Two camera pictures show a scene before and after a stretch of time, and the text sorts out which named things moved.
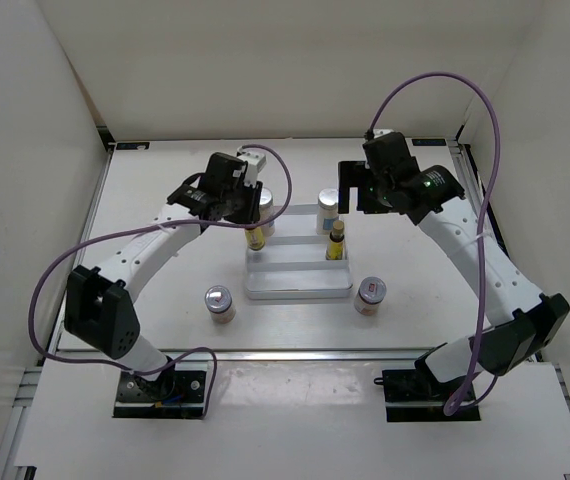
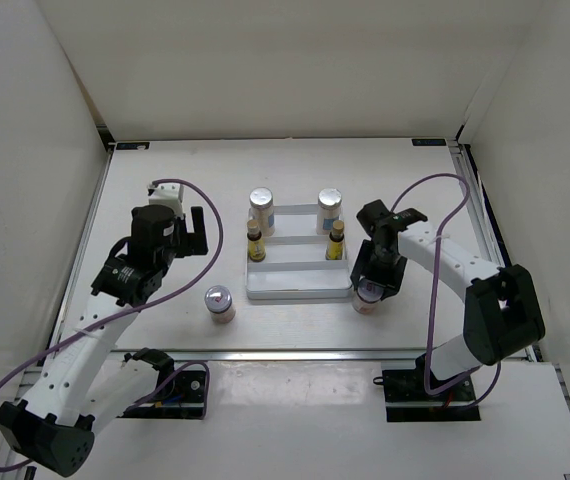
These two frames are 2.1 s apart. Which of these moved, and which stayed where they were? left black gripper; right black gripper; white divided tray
Moved: left black gripper; right black gripper
Stayed: white divided tray
